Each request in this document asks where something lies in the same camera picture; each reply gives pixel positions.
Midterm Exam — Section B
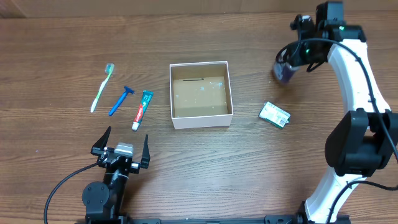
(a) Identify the white cardboard box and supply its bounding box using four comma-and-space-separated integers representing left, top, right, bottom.
169, 61, 234, 129

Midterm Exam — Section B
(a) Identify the Dettol soap bar pack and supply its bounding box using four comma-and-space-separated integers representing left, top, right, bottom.
259, 101, 290, 129

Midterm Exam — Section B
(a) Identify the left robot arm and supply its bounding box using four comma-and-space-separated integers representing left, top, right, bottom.
82, 127, 150, 223

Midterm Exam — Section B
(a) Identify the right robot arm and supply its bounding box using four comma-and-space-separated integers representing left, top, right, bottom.
283, 1, 397, 223

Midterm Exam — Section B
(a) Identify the Colgate toothpaste tube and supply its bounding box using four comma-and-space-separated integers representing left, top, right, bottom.
132, 90, 154, 131

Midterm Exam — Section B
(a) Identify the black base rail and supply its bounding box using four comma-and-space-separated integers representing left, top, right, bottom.
74, 214, 352, 224

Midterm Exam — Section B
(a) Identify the dark blue pump bottle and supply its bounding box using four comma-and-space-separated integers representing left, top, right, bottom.
272, 50, 300, 84

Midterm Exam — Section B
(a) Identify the green white toothbrush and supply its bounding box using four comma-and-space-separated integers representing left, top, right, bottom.
90, 63, 114, 113

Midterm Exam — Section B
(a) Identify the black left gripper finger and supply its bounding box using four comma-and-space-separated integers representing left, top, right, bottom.
141, 134, 150, 169
92, 126, 111, 149

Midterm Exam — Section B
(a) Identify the blue disposable razor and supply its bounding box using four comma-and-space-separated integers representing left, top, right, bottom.
108, 86, 135, 116

